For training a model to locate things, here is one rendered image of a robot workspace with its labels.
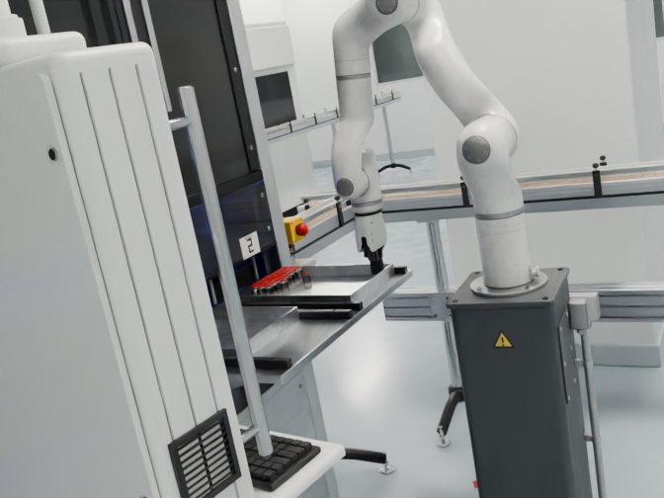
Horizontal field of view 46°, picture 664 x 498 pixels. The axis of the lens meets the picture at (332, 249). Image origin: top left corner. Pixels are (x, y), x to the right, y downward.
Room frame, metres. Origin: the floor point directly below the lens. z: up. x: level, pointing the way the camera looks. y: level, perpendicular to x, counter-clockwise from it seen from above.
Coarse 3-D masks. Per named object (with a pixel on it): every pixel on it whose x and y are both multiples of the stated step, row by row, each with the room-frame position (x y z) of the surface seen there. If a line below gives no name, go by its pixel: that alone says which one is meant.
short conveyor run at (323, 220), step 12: (324, 204) 2.91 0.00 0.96; (336, 204) 2.80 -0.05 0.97; (312, 216) 2.70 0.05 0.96; (324, 216) 2.81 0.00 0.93; (336, 216) 2.79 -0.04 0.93; (348, 216) 2.87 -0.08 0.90; (312, 228) 2.64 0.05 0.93; (324, 228) 2.71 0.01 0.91; (336, 228) 2.78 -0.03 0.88; (348, 228) 2.85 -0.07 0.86; (300, 240) 2.56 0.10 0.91; (312, 240) 2.63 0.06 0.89; (324, 240) 2.69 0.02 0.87; (336, 240) 2.76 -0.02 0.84; (300, 252) 2.55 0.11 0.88; (312, 252) 2.61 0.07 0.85
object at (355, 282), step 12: (348, 264) 2.13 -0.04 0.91; (360, 264) 2.11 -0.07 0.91; (384, 264) 2.07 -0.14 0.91; (312, 276) 2.20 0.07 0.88; (324, 276) 2.17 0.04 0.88; (336, 276) 2.15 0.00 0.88; (348, 276) 2.13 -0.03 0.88; (360, 276) 2.11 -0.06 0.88; (372, 276) 2.08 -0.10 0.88; (384, 276) 2.01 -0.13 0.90; (300, 288) 2.10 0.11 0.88; (312, 288) 2.08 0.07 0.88; (324, 288) 2.06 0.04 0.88; (336, 288) 2.03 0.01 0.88; (348, 288) 2.01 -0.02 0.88; (360, 288) 1.89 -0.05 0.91; (372, 288) 1.94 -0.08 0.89; (252, 300) 2.00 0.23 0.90; (264, 300) 1.98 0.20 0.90; (276, 300) 1.96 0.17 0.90; (288, 300) 1.94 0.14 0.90; (300, 300) 1.92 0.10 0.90; (312, 300) 1.90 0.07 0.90; (324, 300) 1.88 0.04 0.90; (336, 300) 1.86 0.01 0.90; (348, 300) 1.84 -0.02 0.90; (360, 300) 1.88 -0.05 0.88
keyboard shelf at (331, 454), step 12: (276, 432) 1.40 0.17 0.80; (312, 444) 1.32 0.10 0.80; (324, 444) 1.31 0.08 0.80; (336, 444) 1.30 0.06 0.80; (324, 456) 1.26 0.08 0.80; (336, 456) 1.27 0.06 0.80; (300, 468) 1.24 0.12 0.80; (312, 468) 1.23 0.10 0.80; (324, 468) 1.24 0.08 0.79; (288, 480) 1.20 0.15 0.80; (300, 480) 1.20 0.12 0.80; (312, 480) 1.21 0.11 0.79; (264, 492) 1.18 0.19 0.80; (276, 492) 1.17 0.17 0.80; (288, 492) 1.17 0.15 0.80; (300, 492) 1.19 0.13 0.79
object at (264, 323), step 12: (216, 312) 1.95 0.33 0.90; (252, 312) 1.89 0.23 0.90; (264, 312) 1.87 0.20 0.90; (276, 312) 1.86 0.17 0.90; (288, 312) 1.79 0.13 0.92; (216, 324) 1.91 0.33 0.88; (228, 324) 1.89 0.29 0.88; (252, 324) 1.85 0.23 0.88; (264, 324) 1.84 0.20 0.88; (276, 324) 1.74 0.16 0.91; (288, 324) 1.78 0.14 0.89; (228, 336) 1.80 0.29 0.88; (252, 336) 1.76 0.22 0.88; (264, 336) 1.69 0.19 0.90; (276, 336) 1.73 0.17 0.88; (228, 348) 1.62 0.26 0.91; (252, 348) 1.65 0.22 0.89
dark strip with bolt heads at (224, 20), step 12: (216, 0) 2.22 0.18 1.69; (228, 24) 2.25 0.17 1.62; (228, 36) 2.24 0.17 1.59; (228, 48) 2.23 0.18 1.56; (228, 60) 2.22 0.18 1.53; (240, 84) 2.25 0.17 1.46; (240, 96) 2.24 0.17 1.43; (240, 108) 2.23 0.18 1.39; (240, 120) 2.22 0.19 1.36; (252, 144) 2.24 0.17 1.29; (252, 156) 2.23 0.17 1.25; (252, 168) 2.22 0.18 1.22
